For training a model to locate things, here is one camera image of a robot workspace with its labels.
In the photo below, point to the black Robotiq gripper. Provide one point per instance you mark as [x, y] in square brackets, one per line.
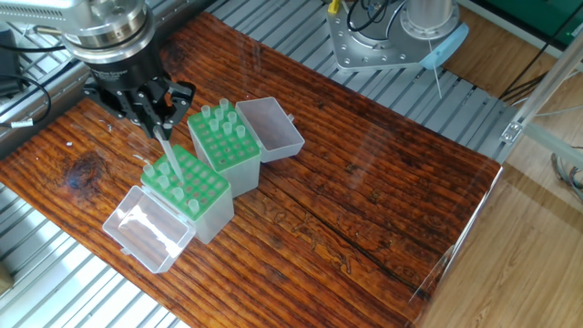
[127, 71]

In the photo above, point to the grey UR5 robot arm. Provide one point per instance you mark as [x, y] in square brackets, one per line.
[109, 18]

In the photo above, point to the green rack clear tip box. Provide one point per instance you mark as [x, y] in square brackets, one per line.
[205, 214]
[241, 173]

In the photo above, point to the small black device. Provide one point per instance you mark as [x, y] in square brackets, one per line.
[5, 55]

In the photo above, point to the small yellow tag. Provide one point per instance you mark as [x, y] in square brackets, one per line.
[333, 5]

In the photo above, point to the glossy wooden table board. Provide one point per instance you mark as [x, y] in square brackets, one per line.
[364, 182]

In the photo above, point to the silver robot mount plate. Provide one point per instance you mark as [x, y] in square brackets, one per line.
[373, 46]

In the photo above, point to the aluminium frame post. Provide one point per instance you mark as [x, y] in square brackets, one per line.
[547, 109]

